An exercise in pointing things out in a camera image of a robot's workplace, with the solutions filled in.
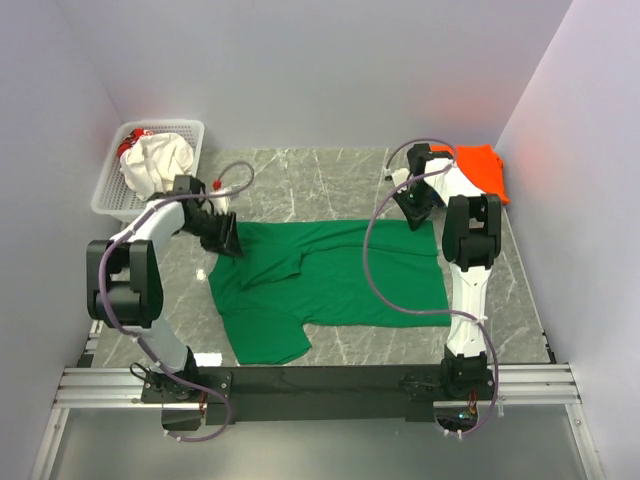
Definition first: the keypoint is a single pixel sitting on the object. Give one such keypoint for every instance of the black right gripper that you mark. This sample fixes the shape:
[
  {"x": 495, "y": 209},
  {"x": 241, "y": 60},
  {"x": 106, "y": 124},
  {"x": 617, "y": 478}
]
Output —
[{"x": 416, "y": 217}]

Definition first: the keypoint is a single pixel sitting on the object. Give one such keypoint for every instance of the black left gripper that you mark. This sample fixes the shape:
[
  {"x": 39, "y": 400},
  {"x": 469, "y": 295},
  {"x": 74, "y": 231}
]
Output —
[{"x": 231, "y": 242}]

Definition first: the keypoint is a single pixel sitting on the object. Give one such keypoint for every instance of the green t shirt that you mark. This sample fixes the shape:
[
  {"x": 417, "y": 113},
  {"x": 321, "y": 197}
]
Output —
[{"x": 325, "y": 273}]

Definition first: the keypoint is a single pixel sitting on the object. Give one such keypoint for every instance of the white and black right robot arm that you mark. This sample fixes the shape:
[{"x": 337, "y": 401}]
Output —
[{"x": 471, "y": 242}]

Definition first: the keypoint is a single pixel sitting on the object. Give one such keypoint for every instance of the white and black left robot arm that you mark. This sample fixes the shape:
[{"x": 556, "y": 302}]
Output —
[{"x": 124, "y": 286}]

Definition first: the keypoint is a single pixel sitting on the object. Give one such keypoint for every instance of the folded blue t shirt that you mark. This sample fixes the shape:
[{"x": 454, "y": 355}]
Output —
[{"x": 437, "y": 200}]

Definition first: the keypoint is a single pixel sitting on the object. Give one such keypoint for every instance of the folded orange t shirt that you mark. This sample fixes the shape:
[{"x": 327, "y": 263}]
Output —
[{"x": 478, "y": 170}]

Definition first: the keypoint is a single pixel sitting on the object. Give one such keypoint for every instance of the white crumpled t shirt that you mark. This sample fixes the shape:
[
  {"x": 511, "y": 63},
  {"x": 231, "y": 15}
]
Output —
[{"x": 151, "y": 165}]

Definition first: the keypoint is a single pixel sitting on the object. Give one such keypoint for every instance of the white plastic laundry basket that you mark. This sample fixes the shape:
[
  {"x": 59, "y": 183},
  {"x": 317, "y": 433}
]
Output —
[{"x": 112, "y": 197}]

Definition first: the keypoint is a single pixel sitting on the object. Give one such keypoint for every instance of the red garment in basket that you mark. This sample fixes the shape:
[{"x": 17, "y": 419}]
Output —
[{"x": 129, "y": 141}]

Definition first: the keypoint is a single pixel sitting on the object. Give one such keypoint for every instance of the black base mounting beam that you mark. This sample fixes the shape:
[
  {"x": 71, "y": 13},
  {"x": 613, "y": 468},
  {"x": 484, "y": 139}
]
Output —
[{"x": 408, "y": 392}]

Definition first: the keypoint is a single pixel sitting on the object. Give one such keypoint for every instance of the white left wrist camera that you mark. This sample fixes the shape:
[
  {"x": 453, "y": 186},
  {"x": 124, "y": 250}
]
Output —
[{"x": 219, "y": 198}]

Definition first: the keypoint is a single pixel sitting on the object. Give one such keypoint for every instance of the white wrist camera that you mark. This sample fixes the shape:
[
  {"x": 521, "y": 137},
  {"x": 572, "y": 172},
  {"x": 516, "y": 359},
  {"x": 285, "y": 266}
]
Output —
[
  {"x": 219, "y": 198},
  {"x": 398, "y": 176}
]

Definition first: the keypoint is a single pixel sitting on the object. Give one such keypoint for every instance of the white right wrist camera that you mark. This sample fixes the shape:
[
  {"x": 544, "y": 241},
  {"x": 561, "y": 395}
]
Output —
[{"x": 398, "y": 176}]

